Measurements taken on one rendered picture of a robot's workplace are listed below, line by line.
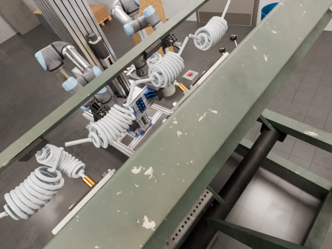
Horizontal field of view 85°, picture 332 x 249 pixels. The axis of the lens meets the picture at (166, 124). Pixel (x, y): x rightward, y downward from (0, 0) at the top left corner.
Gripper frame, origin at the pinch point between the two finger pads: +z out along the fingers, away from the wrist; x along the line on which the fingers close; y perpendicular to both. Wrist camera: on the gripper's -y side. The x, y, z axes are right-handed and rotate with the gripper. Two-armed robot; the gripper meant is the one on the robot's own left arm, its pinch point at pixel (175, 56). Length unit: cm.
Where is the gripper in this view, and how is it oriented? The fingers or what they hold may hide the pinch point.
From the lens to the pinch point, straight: 142.9
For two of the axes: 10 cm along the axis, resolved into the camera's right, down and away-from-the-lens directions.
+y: 5.6, 0.6, -8.3
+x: 5.9, -7.3, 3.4
